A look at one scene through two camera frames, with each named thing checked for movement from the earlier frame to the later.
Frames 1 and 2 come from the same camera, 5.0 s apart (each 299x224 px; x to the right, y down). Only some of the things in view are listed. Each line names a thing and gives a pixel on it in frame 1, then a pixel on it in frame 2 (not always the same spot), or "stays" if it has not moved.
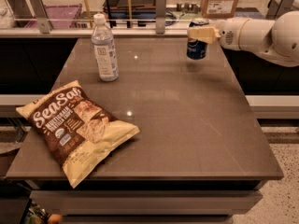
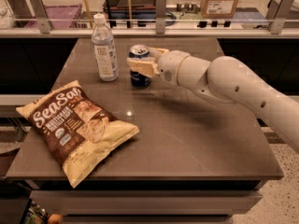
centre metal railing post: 161,11 stays
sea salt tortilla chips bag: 77,130 stays
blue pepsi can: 195,49 → 138,79
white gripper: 230,35 → 169,66
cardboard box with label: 220,1 stays
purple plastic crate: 59,16 stays
